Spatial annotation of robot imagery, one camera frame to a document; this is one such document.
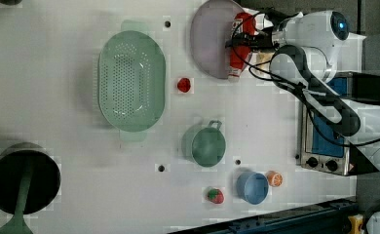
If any green spatula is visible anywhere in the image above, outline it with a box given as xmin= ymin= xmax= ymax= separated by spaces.
xmin=0 ymin=161 xmax=33 ymax=234

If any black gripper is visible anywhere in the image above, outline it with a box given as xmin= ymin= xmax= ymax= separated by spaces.
xmin=233 ymin=9 xmax=287 ymax=50

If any black pot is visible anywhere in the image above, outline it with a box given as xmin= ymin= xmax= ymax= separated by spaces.
xmin=0 ymin=141 xmax=61 ymax=215

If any blue metal rail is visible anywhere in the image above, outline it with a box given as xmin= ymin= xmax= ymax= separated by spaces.
xmin=169 ymin=199 xmax=359 ymax=234

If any blue cup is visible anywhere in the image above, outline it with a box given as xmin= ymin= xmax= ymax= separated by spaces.
xmin=236 ymin=172 xmax=269 ymax=205

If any orange slice toy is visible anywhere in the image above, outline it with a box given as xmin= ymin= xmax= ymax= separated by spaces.
xmin=266 ymin=171 xmax=284 ymax=187

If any red green strawberry toy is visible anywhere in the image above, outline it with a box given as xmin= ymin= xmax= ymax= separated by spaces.
xmin=207 ymin=188 xmax=224 ymax=204

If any red plush ketchup bottle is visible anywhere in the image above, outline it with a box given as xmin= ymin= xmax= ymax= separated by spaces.
xmin=226 ymin=12 xmax=256 ymax=82

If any green perforated colander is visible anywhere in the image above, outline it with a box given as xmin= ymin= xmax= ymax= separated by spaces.
xmin=97 ymin=19 xmax=167 ymax=142

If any yellow plush peeled banana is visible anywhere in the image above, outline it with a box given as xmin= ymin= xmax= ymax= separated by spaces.
xmin=256 ymin=52 xmax=273 ymax=79

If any grey round plate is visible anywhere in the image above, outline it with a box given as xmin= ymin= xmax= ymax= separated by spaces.
xmin=190 ymin=0 xmax=244 ymax=79

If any silver toaster oven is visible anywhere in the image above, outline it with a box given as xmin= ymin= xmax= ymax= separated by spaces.
xmin=298 ymin=72 xmax=380 ymax=176

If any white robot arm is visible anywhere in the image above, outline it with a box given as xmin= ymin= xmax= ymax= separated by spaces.
xmin=225 ymin=11 xmax=380 ymax=172

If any red plush strawberry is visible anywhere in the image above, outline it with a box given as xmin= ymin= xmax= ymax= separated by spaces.
xmin=176 ymin=78 xmax=191 ymax=93

